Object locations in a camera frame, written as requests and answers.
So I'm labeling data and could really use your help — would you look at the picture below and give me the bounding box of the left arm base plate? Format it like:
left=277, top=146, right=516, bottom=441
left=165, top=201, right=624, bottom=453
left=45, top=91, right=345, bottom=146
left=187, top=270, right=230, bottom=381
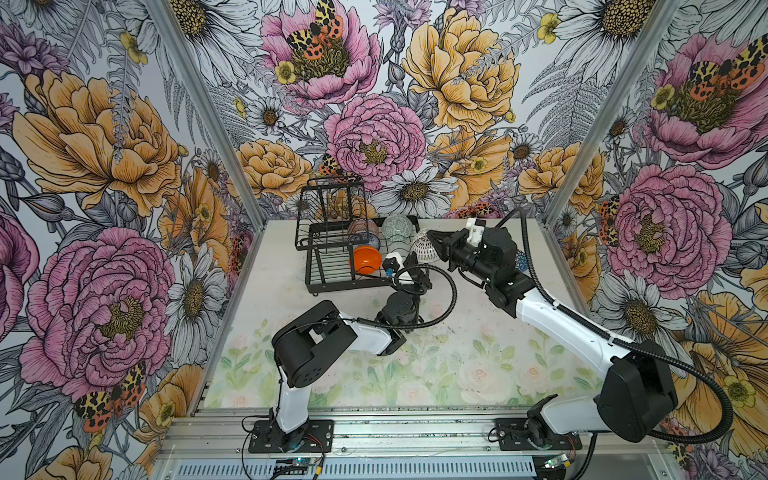
left=247, top=419, right=335, bottom=454

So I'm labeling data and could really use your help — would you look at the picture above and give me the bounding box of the blue floral ceramic bowl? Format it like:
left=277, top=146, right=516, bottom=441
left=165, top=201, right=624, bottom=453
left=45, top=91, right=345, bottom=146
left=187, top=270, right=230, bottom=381
left=360, top=232, right=381, bottom=249

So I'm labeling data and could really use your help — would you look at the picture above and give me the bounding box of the green patterned ceramic bowl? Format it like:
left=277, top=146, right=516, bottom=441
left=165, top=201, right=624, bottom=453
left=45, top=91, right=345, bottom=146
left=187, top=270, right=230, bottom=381
left=381, top=215, right=416, bottom=257

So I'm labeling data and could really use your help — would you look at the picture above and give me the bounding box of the orange plastic bowl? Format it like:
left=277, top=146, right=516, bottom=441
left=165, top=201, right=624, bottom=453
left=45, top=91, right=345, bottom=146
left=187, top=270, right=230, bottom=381
left=351, top=245, right=383, bottom=275

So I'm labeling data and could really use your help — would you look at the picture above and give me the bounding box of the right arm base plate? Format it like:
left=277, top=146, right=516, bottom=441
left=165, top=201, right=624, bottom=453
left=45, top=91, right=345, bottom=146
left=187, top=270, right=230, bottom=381
left=487, top=417, right=582, bottom=452

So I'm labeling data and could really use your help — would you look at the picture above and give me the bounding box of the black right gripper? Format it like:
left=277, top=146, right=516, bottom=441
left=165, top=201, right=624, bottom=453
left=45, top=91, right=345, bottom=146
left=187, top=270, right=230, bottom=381
left=427, top=227, right=497, bottom=282

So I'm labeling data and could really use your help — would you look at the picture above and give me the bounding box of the black wire dish rack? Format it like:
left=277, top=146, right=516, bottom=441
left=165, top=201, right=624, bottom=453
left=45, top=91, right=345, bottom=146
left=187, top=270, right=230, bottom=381
left=294, top=174, right=420, bottom=295

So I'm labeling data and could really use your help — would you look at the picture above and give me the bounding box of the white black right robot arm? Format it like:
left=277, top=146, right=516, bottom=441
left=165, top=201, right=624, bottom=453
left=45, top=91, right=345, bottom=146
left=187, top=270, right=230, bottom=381
left=427, top=223, right=734, bottom=444

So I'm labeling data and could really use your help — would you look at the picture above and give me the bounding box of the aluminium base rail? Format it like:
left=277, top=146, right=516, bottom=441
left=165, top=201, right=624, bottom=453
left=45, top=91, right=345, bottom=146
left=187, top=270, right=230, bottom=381
left=152, top=408, right=684, bottom=479

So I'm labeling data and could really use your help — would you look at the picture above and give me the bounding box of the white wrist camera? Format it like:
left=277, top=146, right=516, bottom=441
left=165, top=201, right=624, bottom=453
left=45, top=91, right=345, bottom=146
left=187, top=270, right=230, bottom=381
left=381, top=251, right=403, bottom=276
left=466, top=218, right=486, bottom=247

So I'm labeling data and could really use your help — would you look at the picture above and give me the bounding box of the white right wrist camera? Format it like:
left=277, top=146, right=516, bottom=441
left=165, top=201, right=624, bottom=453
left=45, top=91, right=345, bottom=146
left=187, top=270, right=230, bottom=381
left=466, top=218, right=486, bottom=247

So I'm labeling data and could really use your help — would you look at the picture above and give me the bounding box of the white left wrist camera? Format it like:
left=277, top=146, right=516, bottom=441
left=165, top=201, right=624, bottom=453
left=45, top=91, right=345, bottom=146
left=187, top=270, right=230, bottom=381
left=381, top=251, right=403, bottom=276

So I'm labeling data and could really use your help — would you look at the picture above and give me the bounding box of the aluminium corner post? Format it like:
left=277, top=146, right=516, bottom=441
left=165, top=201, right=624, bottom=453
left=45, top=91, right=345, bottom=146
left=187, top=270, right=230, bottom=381
left=542, top=0, right=685, bottom=226
left=140, top=0, right=268, bottom=229

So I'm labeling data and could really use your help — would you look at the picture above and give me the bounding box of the dark blue patterned bowl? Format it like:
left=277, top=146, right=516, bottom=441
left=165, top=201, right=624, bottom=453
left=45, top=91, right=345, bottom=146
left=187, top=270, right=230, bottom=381
left=516, top=251, right=530, bottom=273

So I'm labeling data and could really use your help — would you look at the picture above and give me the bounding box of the red patterned ceramic bowl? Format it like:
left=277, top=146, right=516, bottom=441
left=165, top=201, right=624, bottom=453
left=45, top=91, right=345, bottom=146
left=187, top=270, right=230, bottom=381
left=348, top=218, right=380, bottom=236

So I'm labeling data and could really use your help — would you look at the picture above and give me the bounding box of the right aluminium corner post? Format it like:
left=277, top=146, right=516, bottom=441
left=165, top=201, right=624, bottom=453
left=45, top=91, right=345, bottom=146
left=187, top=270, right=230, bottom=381
left=542, top=0, right=685, bottom=226

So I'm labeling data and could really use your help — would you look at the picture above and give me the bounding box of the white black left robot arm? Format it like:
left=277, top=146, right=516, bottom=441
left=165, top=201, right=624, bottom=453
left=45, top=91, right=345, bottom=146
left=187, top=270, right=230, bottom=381
left=271, top=253, right=431, bottom=434

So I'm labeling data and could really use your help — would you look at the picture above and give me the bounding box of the left aluminium corner post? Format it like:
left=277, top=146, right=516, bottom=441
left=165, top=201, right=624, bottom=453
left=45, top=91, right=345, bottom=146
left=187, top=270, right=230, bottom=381
left=140, top=0, right=268, bottom=229

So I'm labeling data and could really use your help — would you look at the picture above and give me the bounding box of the white brown lattice bowl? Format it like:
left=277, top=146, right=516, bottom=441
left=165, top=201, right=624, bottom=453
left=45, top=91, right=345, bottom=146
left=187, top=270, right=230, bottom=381
left=410, top=229, right=440, bottom=264

